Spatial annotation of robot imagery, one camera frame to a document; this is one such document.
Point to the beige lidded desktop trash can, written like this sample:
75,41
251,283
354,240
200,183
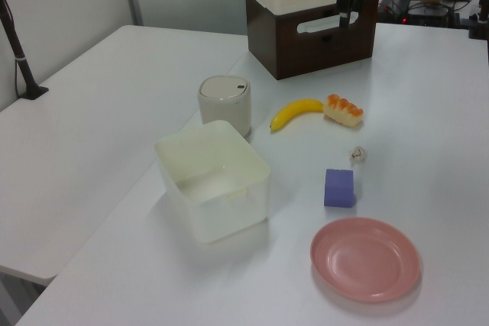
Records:
225,106

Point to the dark brown wooden crate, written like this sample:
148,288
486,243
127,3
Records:
305,43

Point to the black electronics box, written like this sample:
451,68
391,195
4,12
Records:
428,13

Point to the toy bread with orange topping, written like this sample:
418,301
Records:
343,111

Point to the yellow toy banana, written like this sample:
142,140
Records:
294,111

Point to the crumpled white paper ball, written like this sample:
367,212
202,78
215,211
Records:
357,153

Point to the purple foam block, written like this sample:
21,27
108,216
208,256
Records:
338,188

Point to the white plastic storage bin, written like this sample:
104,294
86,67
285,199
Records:
214,181

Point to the pink plastic plate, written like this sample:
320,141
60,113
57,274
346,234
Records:
364,259

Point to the black clamp mount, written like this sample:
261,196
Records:
479,17

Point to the black camera stand pole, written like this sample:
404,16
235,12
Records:
17,47

